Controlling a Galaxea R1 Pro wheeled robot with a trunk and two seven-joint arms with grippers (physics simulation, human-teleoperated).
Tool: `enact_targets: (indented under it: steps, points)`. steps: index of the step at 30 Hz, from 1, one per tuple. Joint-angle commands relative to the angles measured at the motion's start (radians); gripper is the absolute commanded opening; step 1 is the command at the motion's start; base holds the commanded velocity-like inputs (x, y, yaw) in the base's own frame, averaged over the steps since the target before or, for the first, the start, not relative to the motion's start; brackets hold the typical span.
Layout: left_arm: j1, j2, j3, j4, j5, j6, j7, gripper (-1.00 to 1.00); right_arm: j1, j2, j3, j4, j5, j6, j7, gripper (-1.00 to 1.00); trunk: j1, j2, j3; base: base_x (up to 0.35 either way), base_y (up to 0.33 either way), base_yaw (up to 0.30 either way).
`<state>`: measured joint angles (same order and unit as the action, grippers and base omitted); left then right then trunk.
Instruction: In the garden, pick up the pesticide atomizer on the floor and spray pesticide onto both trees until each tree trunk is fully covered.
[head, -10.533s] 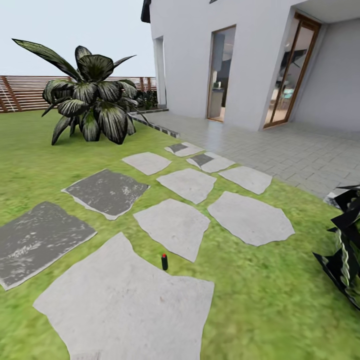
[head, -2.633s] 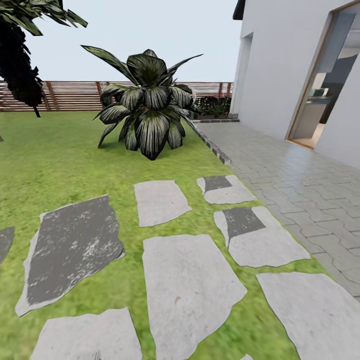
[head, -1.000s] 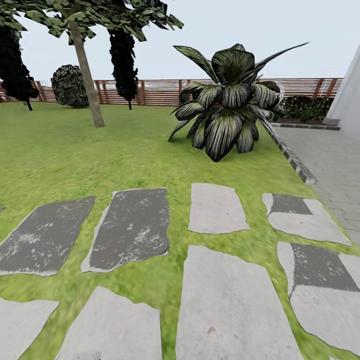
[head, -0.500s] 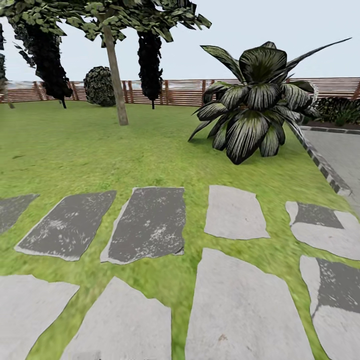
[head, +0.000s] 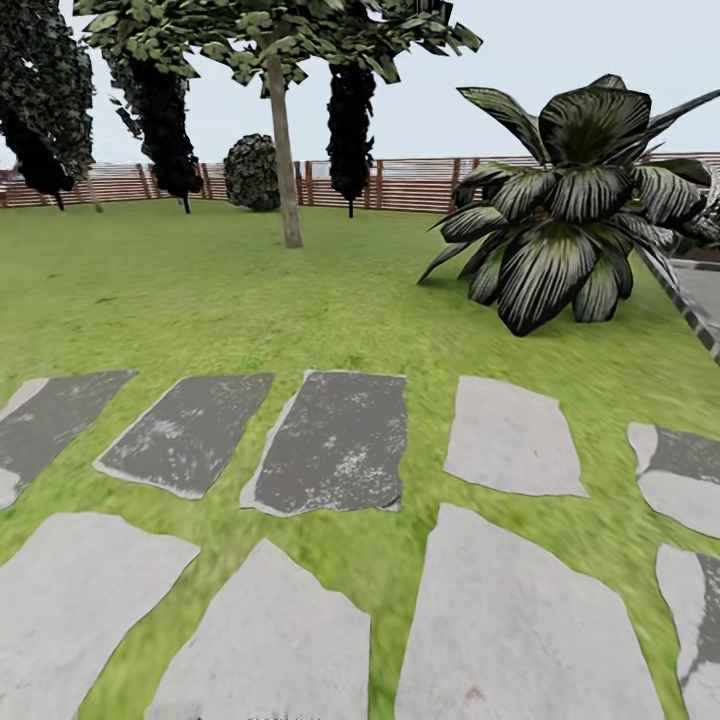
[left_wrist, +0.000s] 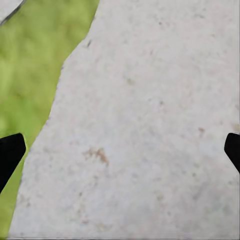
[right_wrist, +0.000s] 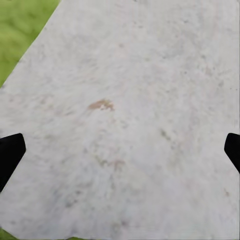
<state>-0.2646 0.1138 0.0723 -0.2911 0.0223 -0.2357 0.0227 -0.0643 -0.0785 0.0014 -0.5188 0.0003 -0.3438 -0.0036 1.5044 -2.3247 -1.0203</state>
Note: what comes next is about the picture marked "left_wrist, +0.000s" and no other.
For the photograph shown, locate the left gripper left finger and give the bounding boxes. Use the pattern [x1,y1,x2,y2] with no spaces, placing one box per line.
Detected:
[0,133,26,193]

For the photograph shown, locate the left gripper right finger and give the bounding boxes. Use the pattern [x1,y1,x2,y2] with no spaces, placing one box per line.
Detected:
[224,132,240,172]

